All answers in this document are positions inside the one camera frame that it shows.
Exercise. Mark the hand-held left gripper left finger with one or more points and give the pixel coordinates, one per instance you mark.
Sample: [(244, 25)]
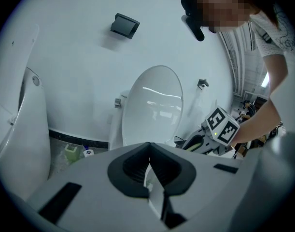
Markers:
[(94, 178)]

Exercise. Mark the brown staircase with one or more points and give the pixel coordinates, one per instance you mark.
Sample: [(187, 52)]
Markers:
[(261, 102)]

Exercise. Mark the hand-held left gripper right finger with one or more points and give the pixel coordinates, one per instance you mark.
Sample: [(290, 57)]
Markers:
[(205, 178)]

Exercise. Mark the white toilet with round button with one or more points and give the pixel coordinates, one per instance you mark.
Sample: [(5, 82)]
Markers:
[(31, 134)]

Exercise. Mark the green plastic container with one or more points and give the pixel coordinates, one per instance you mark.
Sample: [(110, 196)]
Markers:
[(71, 153)]

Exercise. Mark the black head-mounted camera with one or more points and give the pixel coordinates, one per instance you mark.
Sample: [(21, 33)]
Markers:
[(193, 23)]

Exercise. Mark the white blue cleaner bottle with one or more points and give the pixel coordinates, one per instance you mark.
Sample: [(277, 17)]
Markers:
[(88, 153)]

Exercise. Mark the black wall paper holder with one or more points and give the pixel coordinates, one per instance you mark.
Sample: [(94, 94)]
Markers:
[(124, 25)]

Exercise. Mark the person's right forearm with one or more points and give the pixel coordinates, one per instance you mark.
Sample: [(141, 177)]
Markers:
[(258, 124)]

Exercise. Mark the white dotted shirt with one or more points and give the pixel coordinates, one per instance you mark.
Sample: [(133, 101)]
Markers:
[(270, 45)]

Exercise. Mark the long ceiling lamp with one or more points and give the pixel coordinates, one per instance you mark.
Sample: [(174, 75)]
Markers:
[(265, 80)]

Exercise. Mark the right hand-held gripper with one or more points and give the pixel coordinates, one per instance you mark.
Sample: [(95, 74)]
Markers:
[(222, 127)]

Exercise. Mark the person's head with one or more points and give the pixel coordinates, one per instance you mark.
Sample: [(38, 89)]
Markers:
[(222, 8)]

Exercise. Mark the small black wall hook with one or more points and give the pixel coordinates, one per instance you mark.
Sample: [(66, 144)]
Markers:
[(202, 82)]

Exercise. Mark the white toilet with chrome lever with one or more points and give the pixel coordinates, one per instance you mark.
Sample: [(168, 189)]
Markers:
[(152, 100)]

